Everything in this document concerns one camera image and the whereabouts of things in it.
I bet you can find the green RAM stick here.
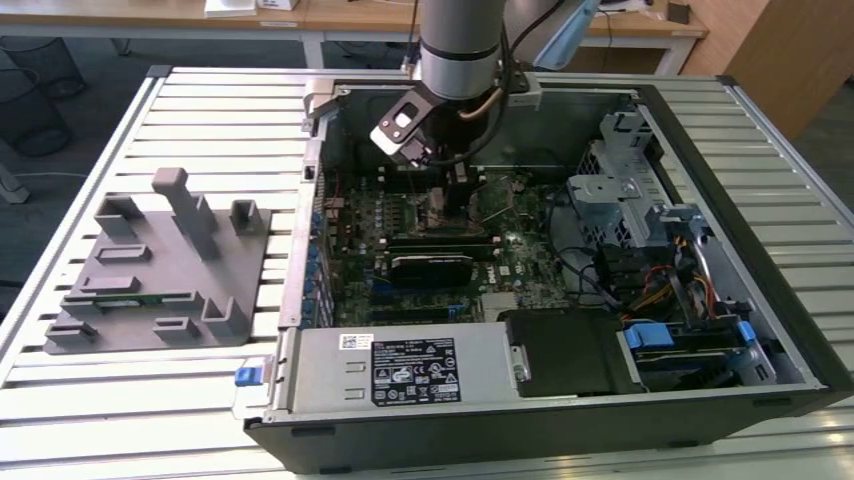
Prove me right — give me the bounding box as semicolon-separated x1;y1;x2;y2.
95;294;169;307

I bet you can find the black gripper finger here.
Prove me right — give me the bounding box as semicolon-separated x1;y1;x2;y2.
430;169;451;215
447;167;483;224

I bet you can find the black drive connector block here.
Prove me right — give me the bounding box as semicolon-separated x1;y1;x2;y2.
596;244;652;301

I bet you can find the black graphics card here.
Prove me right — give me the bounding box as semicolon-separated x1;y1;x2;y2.
388;253;476;290

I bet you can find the silver power supply unit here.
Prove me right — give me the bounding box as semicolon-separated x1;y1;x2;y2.
265;322;528;416

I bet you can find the grey plastic parts rack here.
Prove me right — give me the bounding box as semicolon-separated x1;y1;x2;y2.
43;167;275;356

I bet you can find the black expansion slot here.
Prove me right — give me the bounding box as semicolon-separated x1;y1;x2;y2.
369;305;463;322

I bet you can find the orange yellow wire bundle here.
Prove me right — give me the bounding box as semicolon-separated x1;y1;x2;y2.
619;264;720;322

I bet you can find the CPU socket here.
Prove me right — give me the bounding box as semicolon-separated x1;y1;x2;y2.
412;192;486;239

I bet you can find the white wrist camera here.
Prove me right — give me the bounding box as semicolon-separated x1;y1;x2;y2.
369;87;443;162

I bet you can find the plain white box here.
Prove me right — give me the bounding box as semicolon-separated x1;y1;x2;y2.
203;0;259;19

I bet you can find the silver metal drive cage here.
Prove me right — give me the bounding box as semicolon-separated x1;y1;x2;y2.
566;112;675;251

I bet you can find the grey desk foot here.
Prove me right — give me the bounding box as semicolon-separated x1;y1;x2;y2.
0;139;32;205

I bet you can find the black open PC case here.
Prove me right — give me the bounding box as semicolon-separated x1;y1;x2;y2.
229;74;854;476

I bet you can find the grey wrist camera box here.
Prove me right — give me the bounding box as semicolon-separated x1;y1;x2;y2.
503;74;543;107

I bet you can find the blue disk carrier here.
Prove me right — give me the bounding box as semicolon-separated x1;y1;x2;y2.
623;323;675;351

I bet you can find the metal socket cover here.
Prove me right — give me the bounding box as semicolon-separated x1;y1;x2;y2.
478;175;522;212

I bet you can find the black wire mesh bin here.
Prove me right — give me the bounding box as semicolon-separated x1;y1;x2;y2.
0;69;73;159
0;37;88;99

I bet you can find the long wooden desk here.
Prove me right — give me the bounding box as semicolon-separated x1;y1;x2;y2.
0;0;710;76

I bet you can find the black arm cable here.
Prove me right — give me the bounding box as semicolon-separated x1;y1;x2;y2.
426;0;568;169

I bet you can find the silver chipset heatsink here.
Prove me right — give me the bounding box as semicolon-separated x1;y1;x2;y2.
480;293;519;321

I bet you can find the wooden cabinet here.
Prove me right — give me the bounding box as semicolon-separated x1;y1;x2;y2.
679;0;854;144

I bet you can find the black RAM slot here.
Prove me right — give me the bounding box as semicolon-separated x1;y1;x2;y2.
384;244;503;260
376;163;487;176
376;173;487;194
383;233;503;248

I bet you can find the green motherboard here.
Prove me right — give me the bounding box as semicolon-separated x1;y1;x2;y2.
319;169;602;331

